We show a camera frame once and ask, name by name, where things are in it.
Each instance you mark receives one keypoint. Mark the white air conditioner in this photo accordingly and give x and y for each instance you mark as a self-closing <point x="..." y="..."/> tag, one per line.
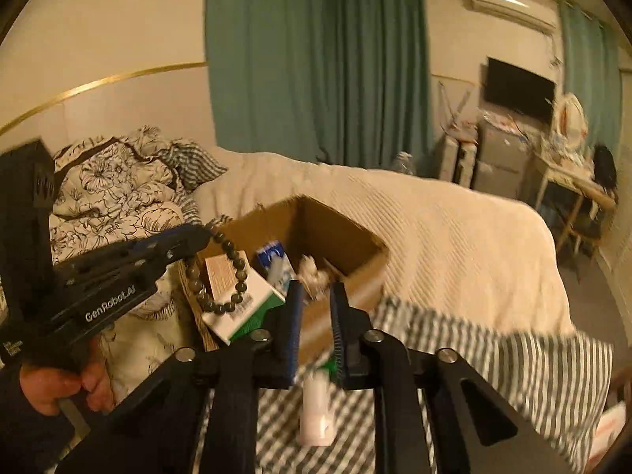
<point x="508" y="5"/>

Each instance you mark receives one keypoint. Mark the black bag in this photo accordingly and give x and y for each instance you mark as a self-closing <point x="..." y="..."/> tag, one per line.
<point x="605" y="168"/>

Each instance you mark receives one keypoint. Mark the clear plastic bottle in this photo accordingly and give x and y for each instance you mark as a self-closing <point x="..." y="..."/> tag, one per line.
<point x="405" y="162"/>

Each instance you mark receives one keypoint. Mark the person's left forearm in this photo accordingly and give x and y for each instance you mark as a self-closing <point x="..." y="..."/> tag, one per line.
<point x="19" y="434"/>

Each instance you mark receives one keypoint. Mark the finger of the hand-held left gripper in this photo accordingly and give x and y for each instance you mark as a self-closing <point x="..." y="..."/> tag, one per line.
<point x="163" y="264"/>
<point x="168" y="237"/>

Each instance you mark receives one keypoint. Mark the black wall television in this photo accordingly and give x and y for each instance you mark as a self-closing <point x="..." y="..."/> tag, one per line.
<point x="518" y="89"/>

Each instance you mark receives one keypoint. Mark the checkered pillow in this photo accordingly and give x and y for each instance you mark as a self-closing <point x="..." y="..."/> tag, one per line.
<point x="197" y="165"/>

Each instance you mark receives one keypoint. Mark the person's left hand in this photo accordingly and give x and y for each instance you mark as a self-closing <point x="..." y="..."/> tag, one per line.
<point x="49" y="387"/>

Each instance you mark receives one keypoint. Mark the cream knitted blanket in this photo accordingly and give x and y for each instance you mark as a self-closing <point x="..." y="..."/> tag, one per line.
<point x="444" y="237"/>

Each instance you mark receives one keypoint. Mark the narrow green curtain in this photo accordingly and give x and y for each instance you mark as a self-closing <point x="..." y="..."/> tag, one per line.
<point x="587" y="59"/>

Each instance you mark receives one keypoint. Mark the grey mini fridge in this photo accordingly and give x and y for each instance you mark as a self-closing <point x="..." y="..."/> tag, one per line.
<point x="501" y="158"/>

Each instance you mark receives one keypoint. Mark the metal drying rack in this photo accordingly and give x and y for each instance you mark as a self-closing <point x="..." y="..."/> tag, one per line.
<point x="461" y="103"/>

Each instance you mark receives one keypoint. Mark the white oval mirror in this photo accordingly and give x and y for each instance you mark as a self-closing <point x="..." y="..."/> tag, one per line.
<point x="568" y="118"/>

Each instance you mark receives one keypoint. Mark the white red plastic bag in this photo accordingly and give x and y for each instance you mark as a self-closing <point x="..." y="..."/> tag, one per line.
<point x="610" y="422"/>

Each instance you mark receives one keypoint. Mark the wooden chair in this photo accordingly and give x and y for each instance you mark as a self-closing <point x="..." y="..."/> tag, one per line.
<point x="587" y="229"/>

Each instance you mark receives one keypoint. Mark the white small cabinet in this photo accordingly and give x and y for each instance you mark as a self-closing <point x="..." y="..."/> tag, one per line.
<point x="456" y="158"/>

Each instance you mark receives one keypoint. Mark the green white medicine box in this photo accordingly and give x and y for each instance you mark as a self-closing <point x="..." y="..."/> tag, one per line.
<point x="256" y="296"/>

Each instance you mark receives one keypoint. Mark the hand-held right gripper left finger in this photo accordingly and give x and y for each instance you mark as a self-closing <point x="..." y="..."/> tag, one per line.
<point x="294" y="331"/>

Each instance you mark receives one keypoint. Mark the grey checkered blanket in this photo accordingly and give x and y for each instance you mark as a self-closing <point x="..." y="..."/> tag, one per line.
<point x="469" y="355"/>

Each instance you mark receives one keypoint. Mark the wide green curtain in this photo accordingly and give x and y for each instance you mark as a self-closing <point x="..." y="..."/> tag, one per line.
<point x="321" y="59"/>

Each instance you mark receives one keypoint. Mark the brown cardboard box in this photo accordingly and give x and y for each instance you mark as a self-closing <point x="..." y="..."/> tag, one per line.
<point x="340" y="232"/>

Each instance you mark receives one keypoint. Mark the white small bottle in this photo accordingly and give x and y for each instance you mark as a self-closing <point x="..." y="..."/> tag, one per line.
<point x="316" y="410"/>

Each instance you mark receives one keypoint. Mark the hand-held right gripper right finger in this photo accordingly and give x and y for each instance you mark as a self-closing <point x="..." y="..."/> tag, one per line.
<point x="337" y="331"/>

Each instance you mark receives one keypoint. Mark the white vanity desk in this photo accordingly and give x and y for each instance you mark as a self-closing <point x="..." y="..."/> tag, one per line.
<point x="568" y="177"/>

